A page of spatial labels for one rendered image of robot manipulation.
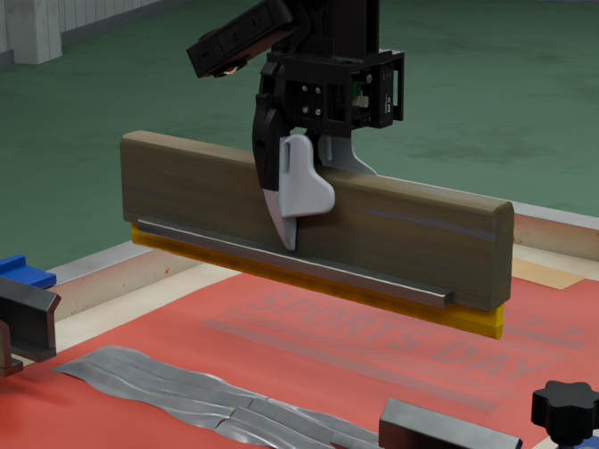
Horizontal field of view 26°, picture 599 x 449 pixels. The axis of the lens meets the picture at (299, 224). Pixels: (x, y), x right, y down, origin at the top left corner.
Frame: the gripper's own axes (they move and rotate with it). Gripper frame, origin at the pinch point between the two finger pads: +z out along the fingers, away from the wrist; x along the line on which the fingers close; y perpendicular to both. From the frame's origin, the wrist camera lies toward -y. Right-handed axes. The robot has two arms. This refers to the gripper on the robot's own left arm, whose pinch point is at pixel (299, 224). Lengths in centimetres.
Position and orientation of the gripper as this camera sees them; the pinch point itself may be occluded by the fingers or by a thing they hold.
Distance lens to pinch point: 100.6
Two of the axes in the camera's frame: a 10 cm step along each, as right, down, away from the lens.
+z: 0.1, 9.5, 3.0
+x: 6.1, -2.5, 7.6
